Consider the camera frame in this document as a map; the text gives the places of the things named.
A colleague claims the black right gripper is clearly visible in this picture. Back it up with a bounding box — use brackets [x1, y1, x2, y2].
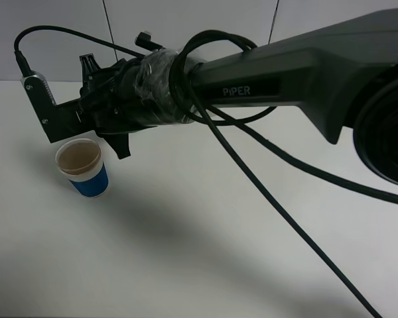
[78, 54, 159, 160]

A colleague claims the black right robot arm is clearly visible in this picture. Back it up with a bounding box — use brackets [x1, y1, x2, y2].
[79, 8, 398, 185]

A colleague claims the blue sleeved paper cup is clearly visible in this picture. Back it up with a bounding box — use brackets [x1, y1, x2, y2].
[55, 138, 109, 198]

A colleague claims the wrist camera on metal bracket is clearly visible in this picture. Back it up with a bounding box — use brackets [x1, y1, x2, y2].
[21, 73, 93, 143]

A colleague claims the black camera cable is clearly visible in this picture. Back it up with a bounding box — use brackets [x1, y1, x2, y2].
[13, 25, 398, 318]

